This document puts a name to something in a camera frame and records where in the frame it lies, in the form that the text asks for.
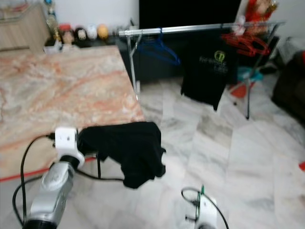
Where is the black T-shirt green logo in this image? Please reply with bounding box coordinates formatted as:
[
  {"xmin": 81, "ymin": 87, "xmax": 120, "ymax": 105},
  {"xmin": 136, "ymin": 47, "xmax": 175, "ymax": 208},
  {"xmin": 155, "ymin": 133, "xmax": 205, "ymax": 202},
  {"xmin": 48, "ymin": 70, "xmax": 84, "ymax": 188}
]
[
  {"xmin": 181, "ymin": 32, "xmax": 239, "ymax": 111},
  {"xmin": 78, "ymin": 122, "xmax": 166, "ymax": 189}
]

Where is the blue plastic hanger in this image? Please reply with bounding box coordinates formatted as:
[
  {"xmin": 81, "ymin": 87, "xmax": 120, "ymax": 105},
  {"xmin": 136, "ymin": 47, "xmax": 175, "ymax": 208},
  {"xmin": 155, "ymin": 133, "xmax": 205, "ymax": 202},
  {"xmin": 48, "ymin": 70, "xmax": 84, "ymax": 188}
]
[{"xmin": 136, "ymin": 29, "xmax": 181, "ymax": 66}]

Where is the marble table red edge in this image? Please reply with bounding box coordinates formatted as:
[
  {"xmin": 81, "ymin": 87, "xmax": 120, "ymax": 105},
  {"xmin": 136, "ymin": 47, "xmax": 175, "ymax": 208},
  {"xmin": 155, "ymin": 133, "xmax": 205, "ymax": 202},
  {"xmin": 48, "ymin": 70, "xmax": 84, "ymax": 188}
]
[{"xmin": 0, "ymin": 46, "xmax": 143, "ymax": 182}]

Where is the gold trophy figurine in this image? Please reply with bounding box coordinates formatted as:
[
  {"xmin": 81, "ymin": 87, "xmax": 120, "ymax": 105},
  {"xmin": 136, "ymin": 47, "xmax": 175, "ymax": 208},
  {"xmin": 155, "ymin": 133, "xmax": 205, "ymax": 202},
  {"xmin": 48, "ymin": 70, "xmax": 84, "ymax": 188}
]
[{"xmin": 45, "ymin": 0, "xmax": 60, "ymax": 43}]

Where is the black round plush toy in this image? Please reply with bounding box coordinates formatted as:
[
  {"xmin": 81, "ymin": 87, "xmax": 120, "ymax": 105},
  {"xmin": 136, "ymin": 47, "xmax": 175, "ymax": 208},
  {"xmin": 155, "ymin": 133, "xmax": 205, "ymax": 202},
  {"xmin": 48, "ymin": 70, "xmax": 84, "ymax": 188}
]
[{"xmin": 74, "ymin": 27, "xmax": 87, "ymax": 42}]

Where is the white round plush toy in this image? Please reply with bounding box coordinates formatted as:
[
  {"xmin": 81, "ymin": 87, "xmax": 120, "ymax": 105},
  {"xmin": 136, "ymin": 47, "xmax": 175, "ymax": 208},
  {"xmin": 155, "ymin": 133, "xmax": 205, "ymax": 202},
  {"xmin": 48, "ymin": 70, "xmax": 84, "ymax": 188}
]
[{"xmin": 86, "ymin": 26, "xmax": 98, "ymax": 40}]

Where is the orange round plush toy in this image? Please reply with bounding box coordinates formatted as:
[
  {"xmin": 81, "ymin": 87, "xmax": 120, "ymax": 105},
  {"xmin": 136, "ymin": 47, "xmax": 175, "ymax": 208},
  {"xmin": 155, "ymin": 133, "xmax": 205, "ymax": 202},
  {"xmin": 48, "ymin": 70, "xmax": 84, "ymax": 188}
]
[{"xmin": 97, "ymin": 25, "xmax": 109, "ymax": 39}]

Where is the black TV console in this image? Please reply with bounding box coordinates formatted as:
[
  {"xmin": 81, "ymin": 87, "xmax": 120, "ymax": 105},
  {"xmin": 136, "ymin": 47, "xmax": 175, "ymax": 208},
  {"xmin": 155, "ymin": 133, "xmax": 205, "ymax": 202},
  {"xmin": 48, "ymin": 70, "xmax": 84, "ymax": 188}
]
[{"xmin": 45, "ymin": 32, "xmax": 279, "ymax": 86}]

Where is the silver metal clothes rack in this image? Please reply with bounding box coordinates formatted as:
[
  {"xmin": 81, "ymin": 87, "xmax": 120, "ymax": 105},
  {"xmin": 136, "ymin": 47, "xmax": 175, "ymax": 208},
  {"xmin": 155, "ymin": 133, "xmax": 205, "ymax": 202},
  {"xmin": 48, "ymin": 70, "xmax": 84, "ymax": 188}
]
[{"xmin": 118, "ymin": 21, "xmax": 286, "ymax": 120}]

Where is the black flat television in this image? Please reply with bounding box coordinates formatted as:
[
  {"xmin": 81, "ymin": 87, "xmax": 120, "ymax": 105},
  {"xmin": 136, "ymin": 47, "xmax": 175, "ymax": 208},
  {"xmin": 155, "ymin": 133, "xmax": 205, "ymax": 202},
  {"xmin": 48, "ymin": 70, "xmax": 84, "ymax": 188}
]
[{"xmin": 139, "ymin": 0, "xmax": 243, "ymax": 29}]

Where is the red plastic bucket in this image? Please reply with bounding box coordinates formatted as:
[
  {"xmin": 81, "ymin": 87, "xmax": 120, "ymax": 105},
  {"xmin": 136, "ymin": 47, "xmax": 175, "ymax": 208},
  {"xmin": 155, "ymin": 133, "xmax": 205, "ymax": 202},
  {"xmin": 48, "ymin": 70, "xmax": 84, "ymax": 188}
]
[{"xmin": 231, "ymin": 81, "xmax": 251, "ymax": 98}]

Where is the teal plastic bin liner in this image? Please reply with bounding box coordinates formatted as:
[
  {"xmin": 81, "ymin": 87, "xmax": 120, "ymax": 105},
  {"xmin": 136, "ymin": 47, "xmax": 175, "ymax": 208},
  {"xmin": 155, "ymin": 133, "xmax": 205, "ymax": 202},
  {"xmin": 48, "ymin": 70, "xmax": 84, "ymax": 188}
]
[{"xmin": 238, "ymin": 67, "xmax": 264, "ymax": 84}]

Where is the red figurine statue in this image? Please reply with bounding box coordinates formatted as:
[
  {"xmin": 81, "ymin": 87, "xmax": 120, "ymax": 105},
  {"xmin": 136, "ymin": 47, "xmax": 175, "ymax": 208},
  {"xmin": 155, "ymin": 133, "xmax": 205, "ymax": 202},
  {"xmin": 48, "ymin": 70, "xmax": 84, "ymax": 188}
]
[{"xmin": 241, "ymin": 0, "xmax": 278, "ymax": 34}]

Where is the dark brown sofa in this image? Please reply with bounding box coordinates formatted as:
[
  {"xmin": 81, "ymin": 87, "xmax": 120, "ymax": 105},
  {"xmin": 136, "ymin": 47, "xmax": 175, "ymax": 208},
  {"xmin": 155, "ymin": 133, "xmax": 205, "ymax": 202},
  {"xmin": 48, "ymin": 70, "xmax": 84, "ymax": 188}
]
[{"xmin": 272, "ymin": 52, "xmax": 305, "ymax": 122}]

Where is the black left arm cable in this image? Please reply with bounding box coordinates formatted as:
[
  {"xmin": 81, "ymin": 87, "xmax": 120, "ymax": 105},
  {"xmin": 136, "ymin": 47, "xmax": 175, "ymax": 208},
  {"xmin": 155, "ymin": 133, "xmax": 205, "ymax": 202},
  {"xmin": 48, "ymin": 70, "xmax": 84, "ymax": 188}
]
[{"xmin": 19, "ymin": 134, "xmax": 124, "ymax": 225}]

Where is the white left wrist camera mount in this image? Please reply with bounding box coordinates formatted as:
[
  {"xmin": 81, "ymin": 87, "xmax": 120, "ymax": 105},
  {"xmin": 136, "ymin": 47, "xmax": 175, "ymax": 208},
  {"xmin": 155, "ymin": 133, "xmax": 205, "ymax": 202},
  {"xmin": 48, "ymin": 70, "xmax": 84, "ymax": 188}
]
[{"xmin": 55, "ymin": 127, "xmax": 79, "ymax": 163}]

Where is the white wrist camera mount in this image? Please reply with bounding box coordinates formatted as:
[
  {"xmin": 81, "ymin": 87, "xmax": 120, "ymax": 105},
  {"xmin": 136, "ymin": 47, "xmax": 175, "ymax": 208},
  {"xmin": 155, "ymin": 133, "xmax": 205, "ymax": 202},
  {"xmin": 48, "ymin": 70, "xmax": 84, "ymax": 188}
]
[
  {"xmin": 195, "ymin": 196, "xmax": 217, "ymax": 229},
  {"xmin": 55, "ymin": 127, "xmax": 79, "ymax": 163}
]

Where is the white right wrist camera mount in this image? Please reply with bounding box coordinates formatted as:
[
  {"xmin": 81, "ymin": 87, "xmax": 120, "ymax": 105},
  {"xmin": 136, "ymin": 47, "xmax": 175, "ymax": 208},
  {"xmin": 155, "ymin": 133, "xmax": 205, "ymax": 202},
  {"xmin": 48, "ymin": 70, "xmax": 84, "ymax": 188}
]
[{"xmin": 195, "ymin": 196, "xmax": 217, "ymax": 229}]

